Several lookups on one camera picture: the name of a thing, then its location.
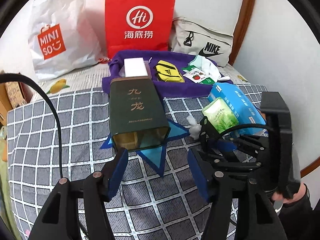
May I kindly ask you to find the green tissue packet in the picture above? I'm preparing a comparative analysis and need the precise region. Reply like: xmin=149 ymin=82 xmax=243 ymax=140
xmin=202 ymin=97 xmax=239 ymax=133

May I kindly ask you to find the dark green tea box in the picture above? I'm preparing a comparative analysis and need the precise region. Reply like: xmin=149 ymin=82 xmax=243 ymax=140
xmin=109 ymin=77 xmax=170 ymax=151

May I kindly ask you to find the blue tissue pack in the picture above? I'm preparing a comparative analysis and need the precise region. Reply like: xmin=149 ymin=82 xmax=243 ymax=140
xmin=208 ymin=82 xmax=266 ymax=125

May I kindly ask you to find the strawberry snack packet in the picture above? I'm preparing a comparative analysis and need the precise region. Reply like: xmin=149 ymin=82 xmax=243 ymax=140
xmin=182 ymin=66 xmax=215 ymax=85

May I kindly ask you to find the yellow Adidas pouch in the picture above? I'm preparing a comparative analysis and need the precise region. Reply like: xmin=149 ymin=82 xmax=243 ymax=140
xmin=154 ymin=60 xmax=184 ymax=83

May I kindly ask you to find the white sock with green toe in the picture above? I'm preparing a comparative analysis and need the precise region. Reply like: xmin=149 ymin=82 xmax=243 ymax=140
xmin=188 ymin=55 xmax=231 ymax=82

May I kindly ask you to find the white small box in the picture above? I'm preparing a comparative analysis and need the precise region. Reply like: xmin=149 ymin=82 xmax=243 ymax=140
xmin=124 ymin=57 xmax=148 ymax=77

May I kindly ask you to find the right hand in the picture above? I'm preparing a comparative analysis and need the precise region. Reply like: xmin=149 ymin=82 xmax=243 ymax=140
xmin=271 ymin=183 xmax=311 ymax=207

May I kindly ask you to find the white cotton scrap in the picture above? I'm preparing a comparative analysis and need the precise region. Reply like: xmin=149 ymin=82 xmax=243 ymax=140
xmin=187 ymin=115 xmax=202 ymax=140

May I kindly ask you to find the blue star marker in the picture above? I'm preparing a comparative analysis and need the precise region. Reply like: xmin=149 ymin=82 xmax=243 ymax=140
xmin=101 ymin=118 xmax=189 ymax=177

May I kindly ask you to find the wooden furniture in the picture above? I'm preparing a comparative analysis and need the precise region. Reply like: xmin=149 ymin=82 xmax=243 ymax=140
xmin=1 ymin=82 xmax=34 ymax=126

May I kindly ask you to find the white Nike bag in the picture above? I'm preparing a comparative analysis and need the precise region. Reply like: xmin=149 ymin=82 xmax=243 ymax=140
xmin=170 ymin=17 xmax=233 ymax=67

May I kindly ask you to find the white Miniso plastic bag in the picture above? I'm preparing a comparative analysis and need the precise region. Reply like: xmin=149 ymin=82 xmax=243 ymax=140
xmin=28 ymin=0 xmax=107 ymax=81

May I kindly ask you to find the red paper shopping bag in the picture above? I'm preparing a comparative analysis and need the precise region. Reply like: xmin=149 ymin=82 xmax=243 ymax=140
xmin=105 ymin=0 xmax=175 ymax=58

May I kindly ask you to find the black cable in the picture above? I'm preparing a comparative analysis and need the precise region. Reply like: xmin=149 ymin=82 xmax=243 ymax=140
xmin=0 ymin=73 xmax=64 ymax=179

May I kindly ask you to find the wooden door frame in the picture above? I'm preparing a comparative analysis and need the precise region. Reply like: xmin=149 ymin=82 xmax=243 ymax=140
xmin=228 ymin=0 xmax=255 ymax=65

